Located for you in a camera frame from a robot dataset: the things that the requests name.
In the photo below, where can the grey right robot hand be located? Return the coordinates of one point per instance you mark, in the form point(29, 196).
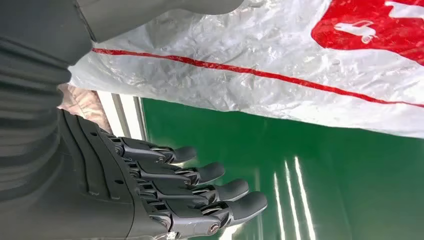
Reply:
point(99, 205)

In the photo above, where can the green conveyor belt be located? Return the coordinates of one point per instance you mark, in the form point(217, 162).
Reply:
point(331, 172)

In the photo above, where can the silver conveyor frame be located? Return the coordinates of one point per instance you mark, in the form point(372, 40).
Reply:
point(124, 114)

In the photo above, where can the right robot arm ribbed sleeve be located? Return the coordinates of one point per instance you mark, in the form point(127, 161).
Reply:
point(30, 116)

